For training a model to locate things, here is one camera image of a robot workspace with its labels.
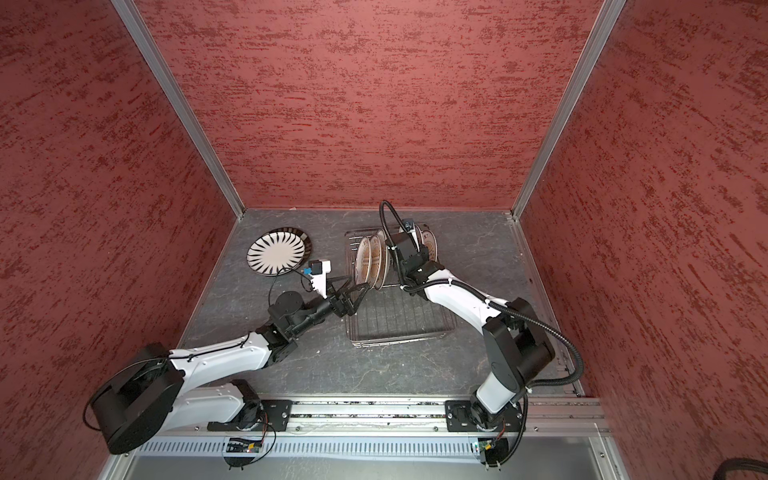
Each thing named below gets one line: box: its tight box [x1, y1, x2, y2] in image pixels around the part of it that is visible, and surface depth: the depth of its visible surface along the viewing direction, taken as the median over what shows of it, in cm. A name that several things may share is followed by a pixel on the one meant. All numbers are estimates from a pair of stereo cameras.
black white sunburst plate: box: [246, 231, 306, 277], surface depth 108 cm
